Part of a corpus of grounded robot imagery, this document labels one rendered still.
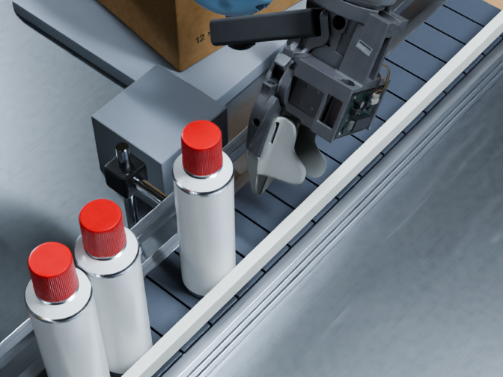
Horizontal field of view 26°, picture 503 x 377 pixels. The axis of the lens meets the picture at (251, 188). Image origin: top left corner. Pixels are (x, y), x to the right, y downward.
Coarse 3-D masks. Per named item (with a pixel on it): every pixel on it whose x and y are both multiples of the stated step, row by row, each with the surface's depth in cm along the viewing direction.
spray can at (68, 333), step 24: (48, 264) 79; (72, 264) 80; (48, 288) 80; (72, 288) 81; (48, 312) 82; (72, 312) 82; (96, 312) 86; (48, 336) 84; (72, 336) 84; (96, 336) 87; (48, 360) 87; (72, 360) 86; (96, 360) 89
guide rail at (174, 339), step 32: (480, 32) 119; (448, 64) 116; (416, 96) 113; (384, 128) 110; (352, 160) 108; (320, 192) 105; (288, 224) 103; (256, 256) 101; (224, 288) 98; (192, 320) 96; (160, 352) 94
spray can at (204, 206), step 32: (192, 128) 88; (192, 160) 88; (224, 160) 90; (192, 192) 89; (224, 192) 90; (192, 224) 93; (224, 224) 94; (192, 256) 97; (224, 256) 97; (192, 288) 101
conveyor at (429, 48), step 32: (448, 0) 128; (480, 0) 128; (416, 32) 124; (448, 32) 124; (416, 64) 121; (384, 96) 118; (288, 192) 110; (256, 224) 108; (160, 288) 103; (160, 320) 100
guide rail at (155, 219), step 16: (400, 0) 115; (240, 144) 103; (160, 208) 98; (144, 224) 97; (160, 224) 98; (144, 240) 97; (16, 336) 90; (32, 336) 91; (0, 352) 89; (16, 352) 90; (0, 368) 89
